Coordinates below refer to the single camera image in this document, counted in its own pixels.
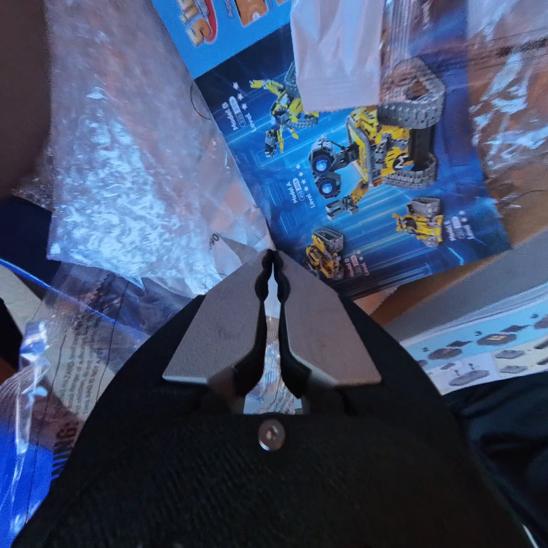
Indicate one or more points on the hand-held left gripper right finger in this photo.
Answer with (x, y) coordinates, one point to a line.
(329, 334)

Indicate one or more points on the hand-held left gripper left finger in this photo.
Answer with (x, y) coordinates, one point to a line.
(214, 334)

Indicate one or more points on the clear plastic bag printed warning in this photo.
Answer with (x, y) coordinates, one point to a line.
(85, 351)

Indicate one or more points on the crinkled clear plastic bag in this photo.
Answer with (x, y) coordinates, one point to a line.
(513, 128)
(128, 171)

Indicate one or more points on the blue robot kit box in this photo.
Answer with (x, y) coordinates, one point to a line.
(265, 150)

